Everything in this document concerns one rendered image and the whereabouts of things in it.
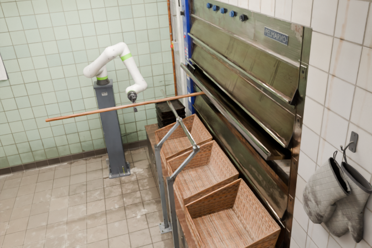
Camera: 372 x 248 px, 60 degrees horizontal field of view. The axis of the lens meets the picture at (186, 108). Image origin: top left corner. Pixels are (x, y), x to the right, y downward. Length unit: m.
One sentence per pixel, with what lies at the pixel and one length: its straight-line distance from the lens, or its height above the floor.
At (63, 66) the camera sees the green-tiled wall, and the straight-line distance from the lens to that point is 4.16.
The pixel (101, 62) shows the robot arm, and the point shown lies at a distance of 3.31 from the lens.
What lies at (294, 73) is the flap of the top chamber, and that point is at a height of 1.85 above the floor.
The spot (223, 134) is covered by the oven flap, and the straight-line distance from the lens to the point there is 2.83.
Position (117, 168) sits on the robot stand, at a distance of 4.12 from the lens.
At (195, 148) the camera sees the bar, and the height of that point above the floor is 1.17.
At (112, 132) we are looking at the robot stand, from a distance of 3.86.
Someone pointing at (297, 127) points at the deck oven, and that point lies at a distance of 1.75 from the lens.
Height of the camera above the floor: 2.42
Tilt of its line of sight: 25 degrees down
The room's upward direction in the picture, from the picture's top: 4 degrees counter-clockwise
